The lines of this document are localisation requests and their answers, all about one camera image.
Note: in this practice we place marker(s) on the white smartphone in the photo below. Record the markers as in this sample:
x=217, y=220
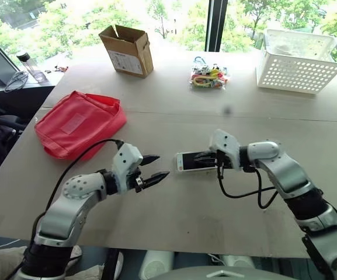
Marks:
x=182, y=162

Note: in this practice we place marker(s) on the clear bag of colourful clips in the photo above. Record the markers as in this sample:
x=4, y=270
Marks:
x=209, y=76

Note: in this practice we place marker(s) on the black window frame post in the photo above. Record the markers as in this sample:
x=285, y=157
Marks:
x=215, y=24

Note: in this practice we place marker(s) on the grey robot torso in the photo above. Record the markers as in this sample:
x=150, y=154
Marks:
x=212, y=273

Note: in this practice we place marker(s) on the black eyeglasses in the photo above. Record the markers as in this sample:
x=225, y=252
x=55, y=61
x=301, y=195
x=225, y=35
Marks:
x=16, y=81

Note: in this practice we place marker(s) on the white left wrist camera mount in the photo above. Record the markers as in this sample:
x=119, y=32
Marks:
x=125, y=163

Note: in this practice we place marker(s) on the clear bottle with black cap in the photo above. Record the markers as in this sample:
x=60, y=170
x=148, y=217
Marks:
x=31, y=67

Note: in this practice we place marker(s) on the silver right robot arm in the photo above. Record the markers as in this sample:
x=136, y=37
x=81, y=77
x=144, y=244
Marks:
x=299, y=192

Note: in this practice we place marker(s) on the open brown cardboard box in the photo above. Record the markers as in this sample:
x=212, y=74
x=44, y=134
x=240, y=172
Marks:
x=130, y=55

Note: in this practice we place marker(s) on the black table leg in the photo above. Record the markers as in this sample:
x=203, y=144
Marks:
x=109, y=264

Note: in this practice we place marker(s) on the white perforated plastic basket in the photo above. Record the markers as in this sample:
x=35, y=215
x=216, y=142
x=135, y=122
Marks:
x=298, y=68

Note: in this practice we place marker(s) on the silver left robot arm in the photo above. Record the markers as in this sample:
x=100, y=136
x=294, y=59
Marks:
x=69, y=210

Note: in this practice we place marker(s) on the white shoe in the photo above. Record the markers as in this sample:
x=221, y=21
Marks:
x=75, y=256

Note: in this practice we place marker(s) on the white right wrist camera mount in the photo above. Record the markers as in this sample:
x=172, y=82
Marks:
x=225, y=144

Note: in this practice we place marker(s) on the white rounded robot leg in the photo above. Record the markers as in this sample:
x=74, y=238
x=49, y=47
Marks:
x=156, y=265
x=237, y=261

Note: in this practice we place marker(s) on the red fabric pouch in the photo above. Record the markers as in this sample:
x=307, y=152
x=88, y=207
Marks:
x=77, y=125

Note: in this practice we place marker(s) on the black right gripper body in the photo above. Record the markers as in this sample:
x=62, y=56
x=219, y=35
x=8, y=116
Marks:
x=225, y=160

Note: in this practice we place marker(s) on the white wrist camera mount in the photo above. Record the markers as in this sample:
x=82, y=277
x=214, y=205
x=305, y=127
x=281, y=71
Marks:
x=225, y=144
x=125, y=163

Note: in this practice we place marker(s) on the small colourful parts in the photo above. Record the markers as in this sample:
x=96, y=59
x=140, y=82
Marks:
x=59, y=69

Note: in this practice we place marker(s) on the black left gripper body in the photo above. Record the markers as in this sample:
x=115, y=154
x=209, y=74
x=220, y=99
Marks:
x=136, y=181

